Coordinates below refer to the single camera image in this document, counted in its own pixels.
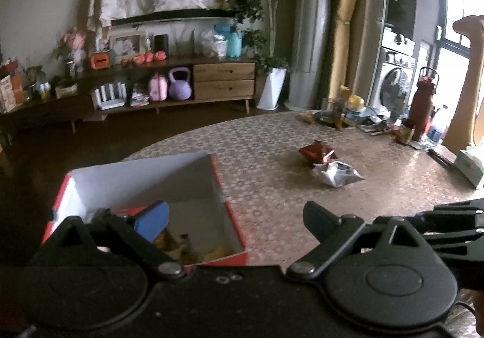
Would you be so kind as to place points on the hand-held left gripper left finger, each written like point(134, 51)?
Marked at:
point(153, 220)

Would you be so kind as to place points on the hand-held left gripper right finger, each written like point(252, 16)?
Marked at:
point(314, 215)

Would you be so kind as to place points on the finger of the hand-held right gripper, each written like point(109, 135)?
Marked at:
point(457, 237)
point(453, 215)

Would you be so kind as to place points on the red cardboard box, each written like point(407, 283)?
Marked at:
point(151, 179)

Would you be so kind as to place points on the white snack bag dark label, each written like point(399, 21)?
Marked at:
point(338, 173)

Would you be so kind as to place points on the dark red foil snack bag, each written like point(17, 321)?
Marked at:
point(317, 152)

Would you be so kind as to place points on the green tissue box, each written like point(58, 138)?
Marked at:
point(470, 167)

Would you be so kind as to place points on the black remote control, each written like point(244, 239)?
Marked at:
point(440, 158)

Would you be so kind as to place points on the clear plastic water bottle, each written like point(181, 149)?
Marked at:
point(436, 132)

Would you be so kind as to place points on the small jar dark lid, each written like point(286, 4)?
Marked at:
point(405, 132)

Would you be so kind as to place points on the white jar yellow lid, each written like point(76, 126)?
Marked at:
point(355, 111)

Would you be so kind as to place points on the maroon water bottle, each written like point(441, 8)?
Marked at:
point(421, 107)

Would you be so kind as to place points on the stack of small books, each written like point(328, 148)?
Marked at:
point(140, 96)

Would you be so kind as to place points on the white router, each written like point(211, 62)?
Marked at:
point(109, 98)

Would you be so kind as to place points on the white planter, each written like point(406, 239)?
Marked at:
point(272, 90)

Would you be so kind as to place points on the pink backpack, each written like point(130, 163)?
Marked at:
point(157, 88)

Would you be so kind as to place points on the purple kettlebell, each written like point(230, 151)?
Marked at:
point(179, 86)

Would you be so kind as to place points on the orange pumpkin ornament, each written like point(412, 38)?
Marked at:
point(137, 60)
point(160, 55)
point(148, 57)

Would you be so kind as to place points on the wooden TV cabinet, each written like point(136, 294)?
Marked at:
point(223, 73)

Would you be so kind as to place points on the orange toy box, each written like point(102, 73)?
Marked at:
point(100, 60)

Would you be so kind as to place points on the white washing machine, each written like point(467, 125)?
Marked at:
point(397, 54)

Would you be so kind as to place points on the black speaker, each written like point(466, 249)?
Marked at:
point(160, 45)

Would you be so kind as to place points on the rolled yellow mat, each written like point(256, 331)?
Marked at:
point(346, 39)

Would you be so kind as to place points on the clear plastic bag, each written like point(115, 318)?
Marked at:
point(213, 46)

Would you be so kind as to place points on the orange white carton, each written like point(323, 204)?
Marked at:
point(9, 94)

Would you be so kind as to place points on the teal water jug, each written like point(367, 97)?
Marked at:
point(230, 41)

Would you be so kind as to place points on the pink flower doll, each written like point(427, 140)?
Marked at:
point(75, 43)

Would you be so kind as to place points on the grey tower air conditioner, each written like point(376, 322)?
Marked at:
point(312, 20)

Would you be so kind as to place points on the black television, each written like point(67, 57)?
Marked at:
point(177, 14)

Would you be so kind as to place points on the white photo frame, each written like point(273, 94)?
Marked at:
point(126, 46)

